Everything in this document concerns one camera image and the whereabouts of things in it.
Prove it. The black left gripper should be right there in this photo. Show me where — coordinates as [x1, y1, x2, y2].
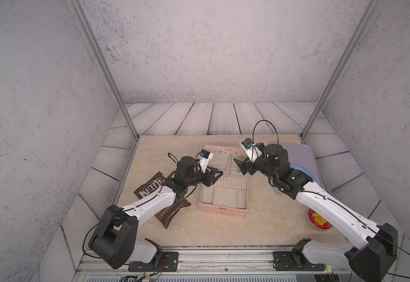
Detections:
[184, 166, 223, 188]

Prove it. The pink jewelry box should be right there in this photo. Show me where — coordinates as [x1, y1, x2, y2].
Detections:
[199, 145, 248, 217]

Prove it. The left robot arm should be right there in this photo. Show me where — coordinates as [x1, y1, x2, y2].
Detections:
[85, 156, 223, 270]

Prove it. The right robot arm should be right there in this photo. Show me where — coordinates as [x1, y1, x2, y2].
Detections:
[235, 138, 398, 282]

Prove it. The lilac tray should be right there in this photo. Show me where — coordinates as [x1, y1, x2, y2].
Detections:
[279, 142, 323, 187]

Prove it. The blue plate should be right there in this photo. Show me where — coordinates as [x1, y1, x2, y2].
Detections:
[290, 163, 315, 181]

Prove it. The brown kettle chips bag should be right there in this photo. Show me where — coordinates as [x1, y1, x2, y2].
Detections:
[133, 172, 192, 229]

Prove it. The red yellow snack packet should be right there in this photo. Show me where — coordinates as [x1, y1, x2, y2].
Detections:
[307, 210, 331, 230]

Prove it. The pink bowl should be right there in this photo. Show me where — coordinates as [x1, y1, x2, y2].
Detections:
[306, 209, 333, 231]

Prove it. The silver butterfly pendant necklace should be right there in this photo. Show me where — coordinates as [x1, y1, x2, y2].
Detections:
[224, 153, 241, 175]

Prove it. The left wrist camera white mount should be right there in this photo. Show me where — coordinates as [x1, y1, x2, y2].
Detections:
[198, 149, 213, 173]

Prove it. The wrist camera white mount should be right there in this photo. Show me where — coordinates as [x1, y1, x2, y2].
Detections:
[198, 149, 213, 173]
[240, 137, 263, 163]

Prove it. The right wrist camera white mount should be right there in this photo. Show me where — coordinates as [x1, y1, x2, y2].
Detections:
[240, 137, 263, 163]

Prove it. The black right camera cable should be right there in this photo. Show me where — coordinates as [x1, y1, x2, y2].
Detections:
[251, 119, 280, 156]

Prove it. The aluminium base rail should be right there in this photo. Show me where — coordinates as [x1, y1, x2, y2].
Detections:
[74, 246, 357, 282]

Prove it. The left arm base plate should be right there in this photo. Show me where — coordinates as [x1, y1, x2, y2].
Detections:
[128, 251, 179, 273]

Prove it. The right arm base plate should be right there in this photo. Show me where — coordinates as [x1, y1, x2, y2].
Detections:
[273, 251, 326, 271]

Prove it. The silver left frame post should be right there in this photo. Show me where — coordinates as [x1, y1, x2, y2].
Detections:
[68, 0, 140, 140]

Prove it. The silver frame post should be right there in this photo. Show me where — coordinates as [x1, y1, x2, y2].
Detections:
[68, 0, 140, 140]
[300, 0, 380, 141]

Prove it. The silver right frame post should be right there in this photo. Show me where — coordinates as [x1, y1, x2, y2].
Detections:
[300, 0, 380, 141]

